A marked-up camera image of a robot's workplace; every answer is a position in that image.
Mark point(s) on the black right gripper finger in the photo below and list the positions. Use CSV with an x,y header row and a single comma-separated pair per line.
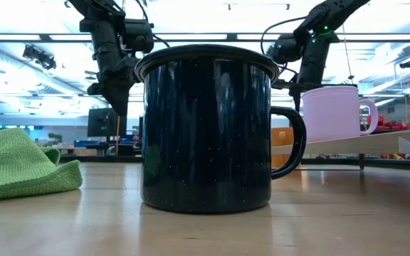
x,y
295,97

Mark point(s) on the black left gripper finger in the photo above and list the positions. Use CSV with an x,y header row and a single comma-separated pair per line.
x,y
125,94
110,94

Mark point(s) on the pink plastic mug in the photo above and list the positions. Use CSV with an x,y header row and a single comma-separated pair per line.
x,y
333,113

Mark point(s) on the orange mug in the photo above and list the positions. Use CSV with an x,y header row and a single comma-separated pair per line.
x,y
277,135

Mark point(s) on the dark blue speckled enamel mug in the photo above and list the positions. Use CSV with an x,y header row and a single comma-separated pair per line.
x,y
205,135

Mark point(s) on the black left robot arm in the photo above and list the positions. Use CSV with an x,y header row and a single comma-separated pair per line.
x,y
102,35

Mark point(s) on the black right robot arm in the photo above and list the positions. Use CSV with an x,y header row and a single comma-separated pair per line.
x,y
333,14

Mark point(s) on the black computer monitor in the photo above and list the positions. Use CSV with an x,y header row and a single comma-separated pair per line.
x,y
100,122

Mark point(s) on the blue box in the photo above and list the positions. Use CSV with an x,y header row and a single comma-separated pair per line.
x,y
85,143

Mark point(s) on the potted green plant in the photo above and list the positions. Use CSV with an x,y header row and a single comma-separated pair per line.
x,y
55,139

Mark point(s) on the black ceiling spotlight cluster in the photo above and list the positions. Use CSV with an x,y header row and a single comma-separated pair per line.
x,y
39,57

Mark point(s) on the black overhead light bar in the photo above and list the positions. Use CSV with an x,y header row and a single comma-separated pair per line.
x,y
231,36

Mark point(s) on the small black ceiling device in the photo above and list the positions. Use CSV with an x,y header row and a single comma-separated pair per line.
x,y
408,64

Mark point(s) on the red plastic parts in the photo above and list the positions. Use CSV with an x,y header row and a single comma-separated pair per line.
x,y
390,125

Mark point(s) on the green microfiber cloth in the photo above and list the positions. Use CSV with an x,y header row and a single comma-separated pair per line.
x,y
13,163

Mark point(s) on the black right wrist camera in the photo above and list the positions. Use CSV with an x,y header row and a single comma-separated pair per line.
x,y
283,49

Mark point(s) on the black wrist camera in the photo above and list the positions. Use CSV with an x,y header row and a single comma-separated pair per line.
x,y
139,35
283,49

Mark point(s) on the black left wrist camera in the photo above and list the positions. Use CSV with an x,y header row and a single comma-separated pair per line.
x,y
139,35

